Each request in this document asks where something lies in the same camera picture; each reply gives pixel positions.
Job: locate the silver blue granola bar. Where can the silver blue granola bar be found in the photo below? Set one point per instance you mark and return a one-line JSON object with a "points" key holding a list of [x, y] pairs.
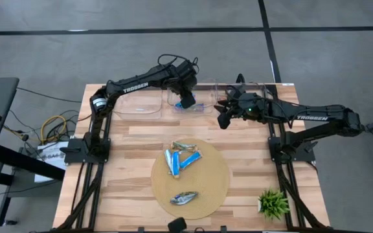
{"points": [[168, 158]]}

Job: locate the black rounded object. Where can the black rounded object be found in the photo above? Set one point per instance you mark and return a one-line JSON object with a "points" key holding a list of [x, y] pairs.
{"points": [[177, 225]]}

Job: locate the clear plastic bin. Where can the clear plastic bin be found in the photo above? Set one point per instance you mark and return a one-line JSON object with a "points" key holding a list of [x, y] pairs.
{"points": [[206, 94], [254, 88], [138, 103]]}

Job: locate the white printed paper sheet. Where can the white printed paper sheet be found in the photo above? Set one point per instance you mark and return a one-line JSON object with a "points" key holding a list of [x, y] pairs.
{"points": [[52, 155]]}

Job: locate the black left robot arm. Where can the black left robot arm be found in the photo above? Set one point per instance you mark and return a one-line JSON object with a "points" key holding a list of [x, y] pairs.
{"points": [[134, 86]]}

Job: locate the green brown granola bar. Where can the green brown granola bar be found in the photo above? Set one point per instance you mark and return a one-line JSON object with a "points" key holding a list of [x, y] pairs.
{"points": [[183, 146]]}

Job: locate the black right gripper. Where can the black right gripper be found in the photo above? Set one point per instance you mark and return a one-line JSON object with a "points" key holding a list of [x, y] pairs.
{"points": [[248, 108]]}

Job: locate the black table edge clamp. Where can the black table edge clamp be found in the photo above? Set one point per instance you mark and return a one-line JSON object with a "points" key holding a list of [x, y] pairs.
{"points": [[223, 228], [140, 229]]}

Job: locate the black aluminium extrusion frame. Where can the black aluminium extrusion frame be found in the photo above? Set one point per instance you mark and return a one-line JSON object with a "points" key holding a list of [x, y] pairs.
{"points": [[92, 194], [295, 207]]}

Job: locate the black desk leg frame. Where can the black desk leg frame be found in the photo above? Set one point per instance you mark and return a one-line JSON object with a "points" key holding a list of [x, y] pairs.
{"points": [[28, 163]]}

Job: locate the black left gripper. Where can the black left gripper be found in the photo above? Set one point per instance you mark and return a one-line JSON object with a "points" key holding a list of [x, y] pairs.
{"points": [[185, 77]]}

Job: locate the small green potted plant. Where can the small green potted plant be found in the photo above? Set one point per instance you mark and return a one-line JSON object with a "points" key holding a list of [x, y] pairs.
{"points": [[274, 204]]}

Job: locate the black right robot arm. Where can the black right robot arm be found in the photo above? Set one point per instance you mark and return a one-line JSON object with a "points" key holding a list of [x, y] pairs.
{"points": [[312, 118]]}

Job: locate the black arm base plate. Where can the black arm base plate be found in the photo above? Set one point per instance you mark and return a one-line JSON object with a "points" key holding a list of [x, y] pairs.
{"points": [[76, 155], [303, 155]]}

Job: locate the round woven tan placemat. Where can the round woven tan placemat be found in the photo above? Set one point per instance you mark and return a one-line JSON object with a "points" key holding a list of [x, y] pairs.
{"points": [[206, 181]]}

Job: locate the black camera clamp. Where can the black camera clamp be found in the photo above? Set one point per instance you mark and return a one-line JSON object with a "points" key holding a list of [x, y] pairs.
{"points": [[240, 78]]}

